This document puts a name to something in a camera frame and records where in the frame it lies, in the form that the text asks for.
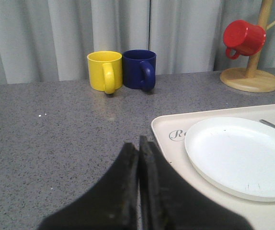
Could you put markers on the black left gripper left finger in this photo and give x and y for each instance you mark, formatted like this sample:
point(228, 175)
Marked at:
point(111, 204)

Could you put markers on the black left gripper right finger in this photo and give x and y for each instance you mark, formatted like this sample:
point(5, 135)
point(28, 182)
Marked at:
point(169, 202)

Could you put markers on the white round plate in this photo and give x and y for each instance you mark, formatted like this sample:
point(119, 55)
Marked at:
point(236, 155)

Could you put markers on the beige rabbit serving tray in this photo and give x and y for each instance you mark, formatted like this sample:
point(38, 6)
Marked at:
point(170, 132)

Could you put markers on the yellow mug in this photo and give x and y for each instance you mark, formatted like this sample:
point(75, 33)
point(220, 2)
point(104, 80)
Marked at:
point(105, 71)

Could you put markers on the dark blue mug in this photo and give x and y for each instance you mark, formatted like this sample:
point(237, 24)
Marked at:
point(139, 69)

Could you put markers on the wooden mug tree stand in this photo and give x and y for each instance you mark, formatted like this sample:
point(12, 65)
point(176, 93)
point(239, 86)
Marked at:
point(250, 78)

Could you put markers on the red mug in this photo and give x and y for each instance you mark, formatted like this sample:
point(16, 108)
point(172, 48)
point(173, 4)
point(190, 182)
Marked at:
point(243, 38)

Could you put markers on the grey curtain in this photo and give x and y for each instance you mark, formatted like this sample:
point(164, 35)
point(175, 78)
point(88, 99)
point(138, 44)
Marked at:
point(48, 40)

